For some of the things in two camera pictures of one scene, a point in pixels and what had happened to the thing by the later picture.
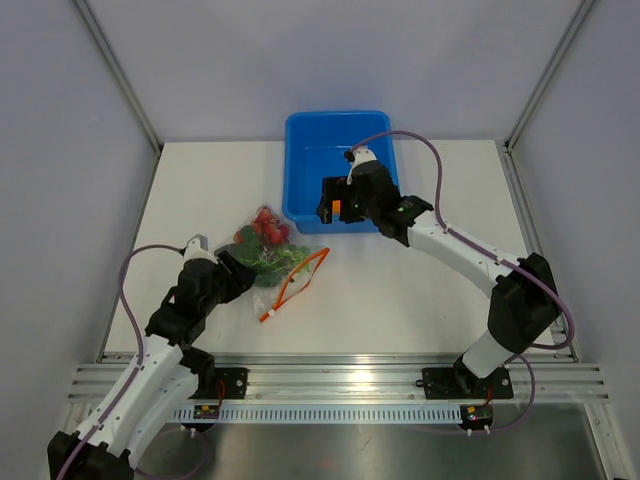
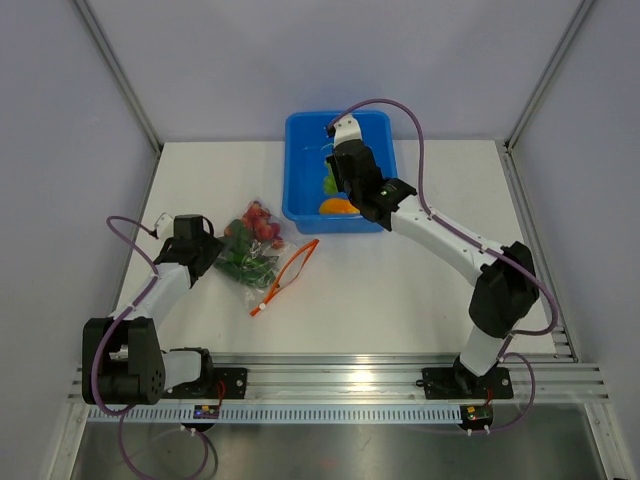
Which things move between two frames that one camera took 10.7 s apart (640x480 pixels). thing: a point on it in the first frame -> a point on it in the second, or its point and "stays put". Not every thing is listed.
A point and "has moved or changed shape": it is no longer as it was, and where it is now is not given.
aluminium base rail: (538, 379) stays put
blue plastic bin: (315, 149) stays put
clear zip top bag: (284, 264) has moved or changed shape
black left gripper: (240, 278) -> (213, 248)
